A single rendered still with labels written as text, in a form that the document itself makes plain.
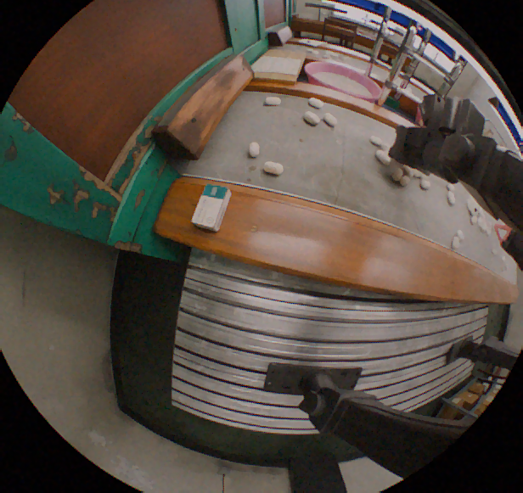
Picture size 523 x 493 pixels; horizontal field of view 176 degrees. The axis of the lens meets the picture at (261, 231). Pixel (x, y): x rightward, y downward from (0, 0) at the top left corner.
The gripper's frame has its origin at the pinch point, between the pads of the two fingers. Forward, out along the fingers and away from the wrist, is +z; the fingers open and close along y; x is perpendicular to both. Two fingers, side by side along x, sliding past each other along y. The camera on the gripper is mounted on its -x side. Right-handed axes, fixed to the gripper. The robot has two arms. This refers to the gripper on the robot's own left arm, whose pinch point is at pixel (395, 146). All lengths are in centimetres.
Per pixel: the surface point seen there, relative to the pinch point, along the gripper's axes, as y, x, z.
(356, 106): 9.3, -7.1, 8.0
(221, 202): 29.7, 14.7, -20.0
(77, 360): 123, 113, -80
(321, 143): 17.4, 5.5, -3.1
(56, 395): 121, 109, -118
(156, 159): 41.6, 9.8, -19.4
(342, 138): 12.9, 3.1, -0.5
